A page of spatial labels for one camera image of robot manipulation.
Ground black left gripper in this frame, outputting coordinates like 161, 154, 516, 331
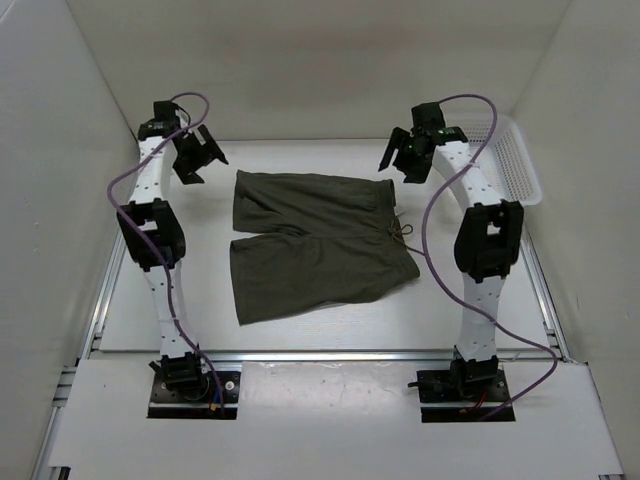
172, 125, 227, 185

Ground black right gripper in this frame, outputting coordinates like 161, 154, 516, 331
378, 127, 430, 185

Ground olive green shorts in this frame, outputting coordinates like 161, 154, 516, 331
230, 171, 420, 325

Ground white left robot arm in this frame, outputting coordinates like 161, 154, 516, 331
107, 93, 228, 400

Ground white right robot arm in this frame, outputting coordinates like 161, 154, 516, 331
379, 102, 524, 400

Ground white plastic mesh basket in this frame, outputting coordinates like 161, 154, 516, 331
457, 114, 545, 209

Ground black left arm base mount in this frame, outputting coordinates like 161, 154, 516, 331
147, 352, 242, 420

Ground aluminium front rail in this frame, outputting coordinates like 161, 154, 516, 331
88, 349, 551, 363

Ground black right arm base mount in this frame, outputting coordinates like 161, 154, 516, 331
407, 349, 516, 423

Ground aluminium left side rail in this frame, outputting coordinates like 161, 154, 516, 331
29, 144, 154, 480

